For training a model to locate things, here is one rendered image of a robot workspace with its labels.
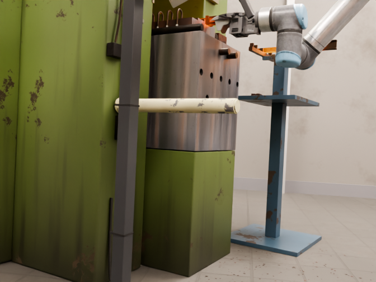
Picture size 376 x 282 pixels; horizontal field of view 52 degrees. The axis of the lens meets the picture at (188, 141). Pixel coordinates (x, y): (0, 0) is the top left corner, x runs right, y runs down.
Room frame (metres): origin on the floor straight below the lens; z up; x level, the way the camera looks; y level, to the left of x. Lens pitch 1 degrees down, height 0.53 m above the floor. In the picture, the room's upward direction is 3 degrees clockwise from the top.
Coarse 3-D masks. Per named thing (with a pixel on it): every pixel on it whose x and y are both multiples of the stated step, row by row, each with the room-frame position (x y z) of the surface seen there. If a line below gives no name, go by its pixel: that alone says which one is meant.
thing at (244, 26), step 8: (240, 16) 1.50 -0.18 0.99; (256, 16) 1.46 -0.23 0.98; (232, 24) 1.52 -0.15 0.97; (240, 24) 1.49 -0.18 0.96; (248, 24) 1.50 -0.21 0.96; (256, 24) 1.47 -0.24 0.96; (232, 32) 1.51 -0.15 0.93; (240, 32) 1.49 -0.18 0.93; (248, 32) 1.49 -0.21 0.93; (256, 32) 1.48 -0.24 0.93
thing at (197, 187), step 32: (160, 160) 1.51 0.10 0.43; (192, 160) 1.44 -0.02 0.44; (224, 160) 1.67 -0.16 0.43; (160, 192) 1.51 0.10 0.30; (192, 192) 1.44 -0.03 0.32; (224, 192) 1.68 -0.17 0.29; (160, 224) 1.51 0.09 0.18; (192, 224) 1.45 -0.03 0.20; (224, 224) 1.70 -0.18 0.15; (160, 256) 1.50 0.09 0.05; (192, 256) 1.46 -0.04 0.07
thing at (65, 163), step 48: (48, 0) 1.43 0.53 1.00; (96, 0) 1.31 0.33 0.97; (144, 0) 1.46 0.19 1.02; (48, 48) 1.43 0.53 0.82; (96, 48) 1.31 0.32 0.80; (144, 48) 1.48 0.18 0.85; (48, 96) 1.42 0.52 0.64; (96, 96) 1.30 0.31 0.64; (144, 96) 1.49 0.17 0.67; (48, 144) 1.42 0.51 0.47; (96, 144) 1.30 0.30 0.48; (144, 144) 1.50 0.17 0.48; (48, 192) 1.41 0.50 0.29; (96, 192) 1.30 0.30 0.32; (48, 240) 1.41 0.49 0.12; (96, 240) 1.30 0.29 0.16
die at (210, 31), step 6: (180, 18) 1.52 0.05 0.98; (186, 18) 1.51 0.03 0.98; (192, 18) 1.50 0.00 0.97; (198, 18) 1.54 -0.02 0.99; (156, 24) 1.58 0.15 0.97; (162, 24) 1.57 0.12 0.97; (168, 24) 1.55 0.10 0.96; (174, 24) 1.54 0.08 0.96; (180, 24) 1.52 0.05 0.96; (186, 24) 1.51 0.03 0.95; (204, 24) 1.58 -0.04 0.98; (204, 30) 1.59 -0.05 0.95; (210, 30) 1.63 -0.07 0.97
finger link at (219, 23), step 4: (216, 16) 1.55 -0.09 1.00; (212, 20) 1.57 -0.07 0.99; (216, 20) 1.55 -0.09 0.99; (220, 20) 1.55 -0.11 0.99; (224, 20) 1.54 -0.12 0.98; (228, 20) 1.53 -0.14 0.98; (216, 24) 1.56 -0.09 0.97; (220, 24) 1.55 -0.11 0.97; (224, 24) 1.54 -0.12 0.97; (216, 28) 1.56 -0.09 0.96; (220, 28) 1.55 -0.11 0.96
